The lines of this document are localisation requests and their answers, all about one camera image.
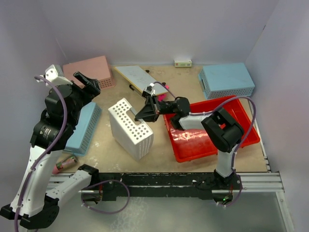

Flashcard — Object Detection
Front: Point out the white perforated basket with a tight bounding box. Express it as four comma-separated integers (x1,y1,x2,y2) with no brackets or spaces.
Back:
108,98,154,161

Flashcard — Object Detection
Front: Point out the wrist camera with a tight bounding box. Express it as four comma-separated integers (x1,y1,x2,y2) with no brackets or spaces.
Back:
142,83,155,98
40,64,70,86

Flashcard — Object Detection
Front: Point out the red plastic tray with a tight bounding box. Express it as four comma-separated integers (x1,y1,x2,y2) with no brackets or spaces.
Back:
163,96,251,162

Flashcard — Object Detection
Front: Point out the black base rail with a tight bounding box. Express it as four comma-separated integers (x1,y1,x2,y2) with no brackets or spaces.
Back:
71,172,243,203

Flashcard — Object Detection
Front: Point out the pink perforated basket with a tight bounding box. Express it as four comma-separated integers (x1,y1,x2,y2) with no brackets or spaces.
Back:
62,56,115,90

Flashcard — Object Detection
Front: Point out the aluminium table frame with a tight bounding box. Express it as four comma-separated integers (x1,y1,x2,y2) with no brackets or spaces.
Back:
18,94,296,232

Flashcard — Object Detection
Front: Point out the light blue perforated basket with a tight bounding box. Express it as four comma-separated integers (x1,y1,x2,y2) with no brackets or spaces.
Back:
198,63,255,100

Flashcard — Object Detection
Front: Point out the small white green box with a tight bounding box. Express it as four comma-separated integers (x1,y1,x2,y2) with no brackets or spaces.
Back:
174,60,192,68

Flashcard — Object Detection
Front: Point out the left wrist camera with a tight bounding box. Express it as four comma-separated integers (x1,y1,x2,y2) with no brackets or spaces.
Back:
40,64,70,86

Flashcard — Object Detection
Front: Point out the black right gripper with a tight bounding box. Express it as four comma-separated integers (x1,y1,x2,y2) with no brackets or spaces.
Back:
136,95,175,123

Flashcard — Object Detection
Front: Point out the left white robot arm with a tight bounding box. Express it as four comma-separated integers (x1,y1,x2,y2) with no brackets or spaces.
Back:
0,72,100,232

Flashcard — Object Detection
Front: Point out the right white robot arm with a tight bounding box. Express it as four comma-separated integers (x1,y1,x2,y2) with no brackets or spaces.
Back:
134,96,244,189

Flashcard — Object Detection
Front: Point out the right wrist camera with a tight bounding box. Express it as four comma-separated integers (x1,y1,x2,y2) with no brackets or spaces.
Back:
142,83,155,98

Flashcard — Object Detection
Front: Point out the pink green tube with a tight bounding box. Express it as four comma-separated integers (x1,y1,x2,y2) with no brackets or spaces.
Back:
52,155,78,174

